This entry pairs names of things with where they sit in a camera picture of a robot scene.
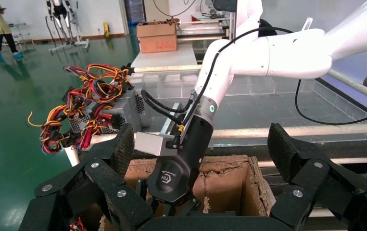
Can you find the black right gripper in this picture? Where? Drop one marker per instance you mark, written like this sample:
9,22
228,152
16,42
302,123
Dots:
183,165

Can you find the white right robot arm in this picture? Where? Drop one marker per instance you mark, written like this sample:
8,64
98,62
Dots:
282,54

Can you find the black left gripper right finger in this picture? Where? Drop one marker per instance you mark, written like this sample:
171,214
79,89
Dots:
317,185

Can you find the dark stacked crates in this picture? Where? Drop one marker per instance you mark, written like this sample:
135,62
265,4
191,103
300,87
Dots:
134,11

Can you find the clear plastic divider tray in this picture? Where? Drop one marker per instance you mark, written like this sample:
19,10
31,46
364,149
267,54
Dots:
170,86

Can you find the metal roller rack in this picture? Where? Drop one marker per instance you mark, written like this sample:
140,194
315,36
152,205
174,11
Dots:
202,29

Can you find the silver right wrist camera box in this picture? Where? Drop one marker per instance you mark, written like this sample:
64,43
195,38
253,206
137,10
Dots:
153,143

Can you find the white robot on stand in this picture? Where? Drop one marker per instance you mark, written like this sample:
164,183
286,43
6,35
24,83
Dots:
60,14

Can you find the short white leg tube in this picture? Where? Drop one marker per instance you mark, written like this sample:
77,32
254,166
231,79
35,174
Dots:
71,156

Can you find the metal frame cart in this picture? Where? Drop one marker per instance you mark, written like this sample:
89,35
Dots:
17,30

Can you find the brown divided cardboard box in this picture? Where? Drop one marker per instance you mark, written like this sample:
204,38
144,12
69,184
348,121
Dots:
228,188

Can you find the white worktable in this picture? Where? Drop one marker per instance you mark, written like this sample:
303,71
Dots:
167,57

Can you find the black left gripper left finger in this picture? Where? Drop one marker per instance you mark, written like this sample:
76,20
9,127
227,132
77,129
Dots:
106,191

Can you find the small brown cardboard box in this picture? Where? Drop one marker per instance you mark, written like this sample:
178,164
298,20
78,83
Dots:
156,39

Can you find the yellow post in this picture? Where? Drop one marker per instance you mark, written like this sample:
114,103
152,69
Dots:
106,30

